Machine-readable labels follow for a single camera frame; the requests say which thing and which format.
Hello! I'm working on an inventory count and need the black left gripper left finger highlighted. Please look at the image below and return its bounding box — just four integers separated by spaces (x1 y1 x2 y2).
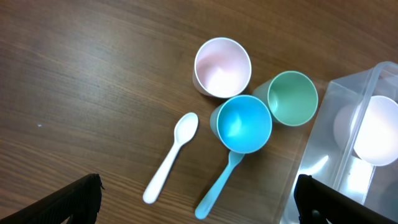
1 174 103 224

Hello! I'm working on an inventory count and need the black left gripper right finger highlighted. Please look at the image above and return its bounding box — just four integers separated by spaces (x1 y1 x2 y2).
294 174 394 224

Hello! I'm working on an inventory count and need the white plastic bowl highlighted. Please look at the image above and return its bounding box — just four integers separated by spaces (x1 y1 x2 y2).
333 95 397 166

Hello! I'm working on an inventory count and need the blue plastic cup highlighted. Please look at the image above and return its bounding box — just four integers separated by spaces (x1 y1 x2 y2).
210 95 272 154

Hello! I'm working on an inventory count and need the green plastic cup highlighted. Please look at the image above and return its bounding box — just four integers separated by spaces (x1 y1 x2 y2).
252 70 318 127

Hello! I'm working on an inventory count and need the light blue plastic fork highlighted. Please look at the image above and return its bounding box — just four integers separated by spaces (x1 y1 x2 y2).
195 151 244 220

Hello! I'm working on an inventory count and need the white plastic spoon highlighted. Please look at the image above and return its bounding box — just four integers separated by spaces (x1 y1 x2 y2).
142 112 199 204

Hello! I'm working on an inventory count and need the pink plastic cup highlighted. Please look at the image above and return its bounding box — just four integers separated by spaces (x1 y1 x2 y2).
192 37 252 98

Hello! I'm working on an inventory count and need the clear plastic container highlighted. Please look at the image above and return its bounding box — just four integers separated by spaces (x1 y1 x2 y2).
297 62 397 221

